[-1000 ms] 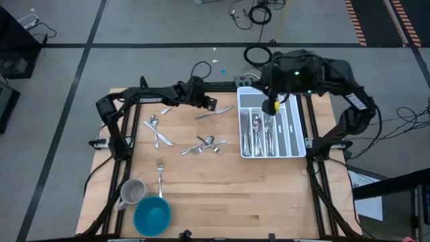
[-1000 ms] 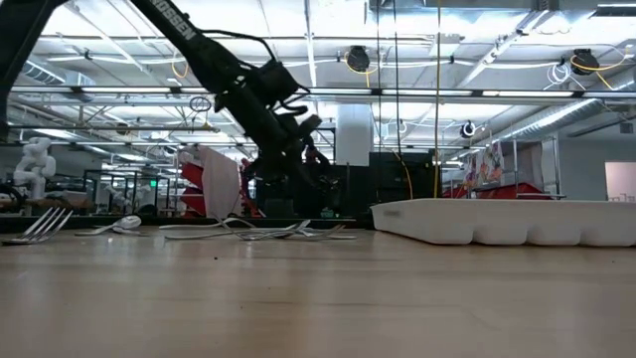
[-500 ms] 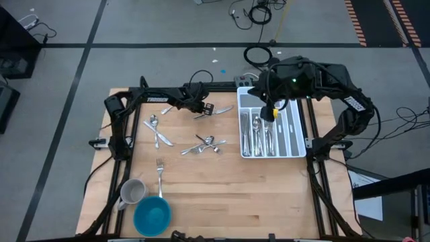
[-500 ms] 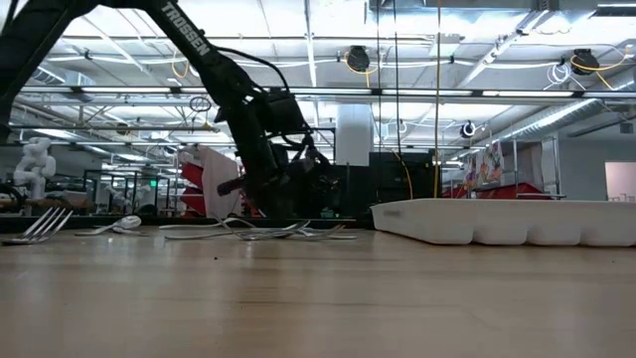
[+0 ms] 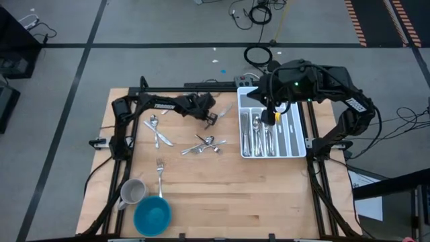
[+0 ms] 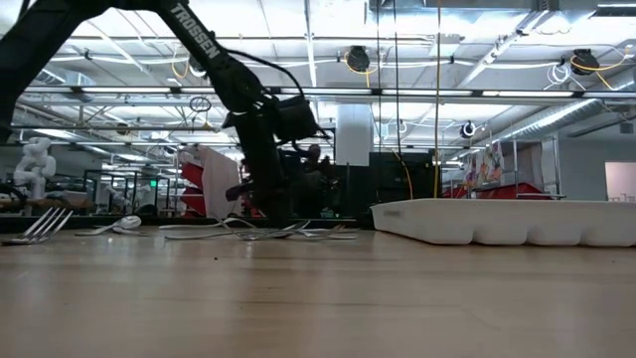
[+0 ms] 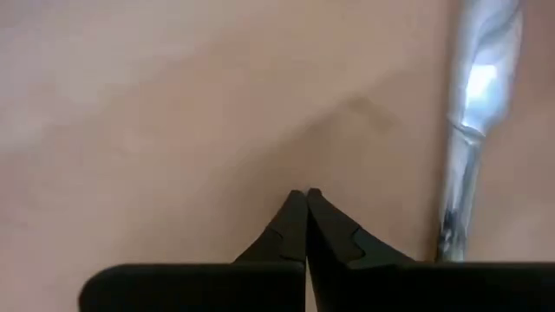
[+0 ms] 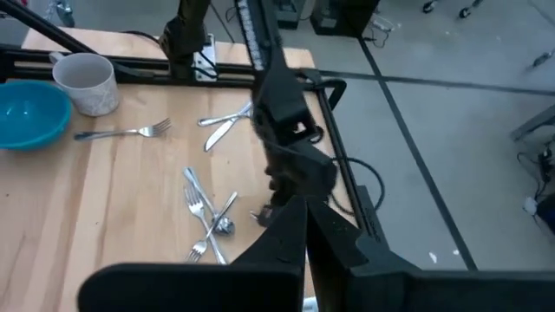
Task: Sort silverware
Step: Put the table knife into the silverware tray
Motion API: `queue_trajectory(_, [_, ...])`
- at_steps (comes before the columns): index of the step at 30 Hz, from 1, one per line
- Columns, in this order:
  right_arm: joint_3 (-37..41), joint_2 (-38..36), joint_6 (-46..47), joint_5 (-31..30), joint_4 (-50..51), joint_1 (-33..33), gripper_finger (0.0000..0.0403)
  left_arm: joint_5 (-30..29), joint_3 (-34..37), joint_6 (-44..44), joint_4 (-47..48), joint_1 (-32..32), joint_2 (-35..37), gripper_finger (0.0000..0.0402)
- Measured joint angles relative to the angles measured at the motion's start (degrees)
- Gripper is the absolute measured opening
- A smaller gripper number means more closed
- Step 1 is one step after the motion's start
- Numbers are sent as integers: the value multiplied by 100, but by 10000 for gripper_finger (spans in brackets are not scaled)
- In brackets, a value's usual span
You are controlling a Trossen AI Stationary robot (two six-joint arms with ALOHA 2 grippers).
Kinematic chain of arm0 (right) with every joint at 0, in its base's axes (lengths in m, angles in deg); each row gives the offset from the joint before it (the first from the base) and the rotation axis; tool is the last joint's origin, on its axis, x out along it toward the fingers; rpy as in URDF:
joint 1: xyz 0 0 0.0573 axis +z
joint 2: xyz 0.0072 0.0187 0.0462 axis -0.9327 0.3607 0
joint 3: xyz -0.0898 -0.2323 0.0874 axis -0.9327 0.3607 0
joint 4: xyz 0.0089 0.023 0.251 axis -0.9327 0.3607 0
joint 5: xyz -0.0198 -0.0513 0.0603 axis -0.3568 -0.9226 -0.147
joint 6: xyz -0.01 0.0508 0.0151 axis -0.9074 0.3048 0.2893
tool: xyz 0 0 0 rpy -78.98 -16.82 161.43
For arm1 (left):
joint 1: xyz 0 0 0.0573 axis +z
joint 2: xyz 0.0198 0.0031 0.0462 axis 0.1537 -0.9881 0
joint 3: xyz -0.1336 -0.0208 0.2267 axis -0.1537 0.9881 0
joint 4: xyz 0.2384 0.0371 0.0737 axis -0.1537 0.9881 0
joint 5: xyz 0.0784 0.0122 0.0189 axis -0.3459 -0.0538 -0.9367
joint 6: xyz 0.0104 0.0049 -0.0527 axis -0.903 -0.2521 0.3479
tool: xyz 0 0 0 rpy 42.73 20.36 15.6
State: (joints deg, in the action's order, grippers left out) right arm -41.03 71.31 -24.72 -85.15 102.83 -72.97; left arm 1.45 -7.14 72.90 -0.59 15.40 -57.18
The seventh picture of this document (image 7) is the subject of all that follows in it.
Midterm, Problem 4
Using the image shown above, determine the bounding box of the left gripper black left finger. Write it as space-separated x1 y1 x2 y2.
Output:
77 189 308 312

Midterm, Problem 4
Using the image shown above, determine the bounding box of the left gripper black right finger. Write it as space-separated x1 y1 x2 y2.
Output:
307 188 555 312

